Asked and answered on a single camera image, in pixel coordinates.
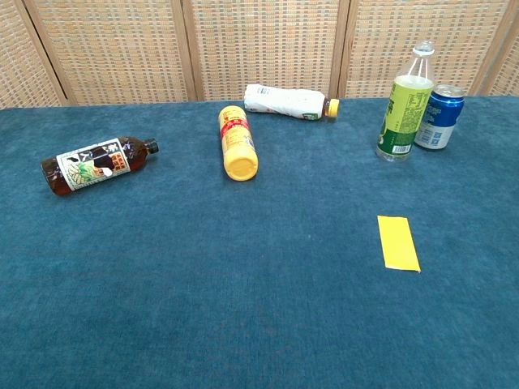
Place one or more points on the small yellow object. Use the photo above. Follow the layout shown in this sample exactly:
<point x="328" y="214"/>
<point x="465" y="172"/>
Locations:
<point x="398" y="243"/>

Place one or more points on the yellow plastic bottle red label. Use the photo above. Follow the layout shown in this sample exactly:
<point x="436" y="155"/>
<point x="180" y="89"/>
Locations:
<point x="237" y="142"/>

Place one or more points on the blue felt table cover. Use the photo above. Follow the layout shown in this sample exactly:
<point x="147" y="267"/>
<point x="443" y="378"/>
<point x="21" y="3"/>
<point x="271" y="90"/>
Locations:
<point x="243" y="283"/>

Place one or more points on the white-wrapped bottle yellow cap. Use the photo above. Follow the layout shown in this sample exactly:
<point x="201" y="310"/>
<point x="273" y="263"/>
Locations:
<point x="284" y="100"/>

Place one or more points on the woven rattan screen panel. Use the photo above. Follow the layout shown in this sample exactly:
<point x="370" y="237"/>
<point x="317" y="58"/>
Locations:
<point x="263" y="40"/>
<point x="509" y="73"/>
<point x="20" y="61"/>
<point x="113" y="48"/>
<point x="385" y="32"/>

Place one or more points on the clear bottle green label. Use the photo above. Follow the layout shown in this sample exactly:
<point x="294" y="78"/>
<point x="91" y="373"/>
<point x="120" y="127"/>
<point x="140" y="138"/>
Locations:
<point x="403" y="117"/>

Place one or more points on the blue drink can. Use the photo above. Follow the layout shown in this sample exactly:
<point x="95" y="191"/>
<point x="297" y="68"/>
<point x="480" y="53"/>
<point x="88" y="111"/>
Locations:
<point x="440" y="121"/>

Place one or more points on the dark tea bottle black cap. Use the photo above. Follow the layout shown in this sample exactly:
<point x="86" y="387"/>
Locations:
<point x="61" y="174"/>

